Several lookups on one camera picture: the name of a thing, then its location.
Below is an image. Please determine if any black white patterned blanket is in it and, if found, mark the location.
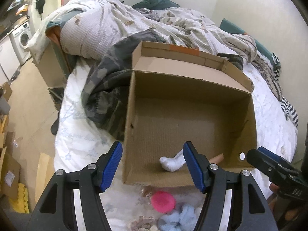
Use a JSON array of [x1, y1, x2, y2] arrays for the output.
[[252, 51, 299, 128]]

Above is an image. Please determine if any white checkered quilt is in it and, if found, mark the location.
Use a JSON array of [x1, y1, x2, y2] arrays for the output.
[[30, 0, 257, 61]]

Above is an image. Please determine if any teal cushion by wall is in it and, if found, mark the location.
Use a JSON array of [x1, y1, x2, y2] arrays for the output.
[[219, 18, 281, 66]]

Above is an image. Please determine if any dark green pillow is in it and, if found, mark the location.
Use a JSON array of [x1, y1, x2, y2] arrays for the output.
[[132, 0, 180, 10]]

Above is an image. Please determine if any white floral bed sheet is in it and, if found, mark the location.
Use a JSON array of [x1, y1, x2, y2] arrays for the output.
[[54, 57, 298, 230]]

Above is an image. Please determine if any white sock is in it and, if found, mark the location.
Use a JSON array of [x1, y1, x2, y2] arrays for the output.
[[159, 150, 186, 172]]

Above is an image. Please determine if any yellow foam mat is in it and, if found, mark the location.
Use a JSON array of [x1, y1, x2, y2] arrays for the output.
[[9, 183, 30, 214]]

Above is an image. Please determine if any person right hand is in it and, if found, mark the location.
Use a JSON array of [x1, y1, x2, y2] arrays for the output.
[[269, 183, 279, 194]]

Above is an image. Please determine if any beige lace scrunchie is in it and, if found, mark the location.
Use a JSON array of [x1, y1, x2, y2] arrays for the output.
[[129, 216, 159, 231]]

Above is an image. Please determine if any pink silicone cup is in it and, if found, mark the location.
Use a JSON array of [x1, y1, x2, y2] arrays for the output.
[[150, 191, 176, 213]]

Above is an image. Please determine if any brown cardboard box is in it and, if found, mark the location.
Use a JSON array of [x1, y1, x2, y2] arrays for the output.
[[122, 41, 257, 188]]

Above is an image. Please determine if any white washing machine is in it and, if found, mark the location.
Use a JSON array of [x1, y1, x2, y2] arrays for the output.
[[10, 21, 32, 66]]

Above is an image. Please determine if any camouflage jacket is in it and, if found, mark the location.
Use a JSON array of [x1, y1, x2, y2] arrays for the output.
[[81, 29, 165, 141]]

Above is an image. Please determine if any light blue fluffy cloth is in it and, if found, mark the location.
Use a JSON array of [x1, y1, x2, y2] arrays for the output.
[[157, 203, 197, 231]]

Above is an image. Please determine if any cardboard box on floor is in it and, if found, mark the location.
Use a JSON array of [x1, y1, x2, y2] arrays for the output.
[[0, 147, 21, 200]]

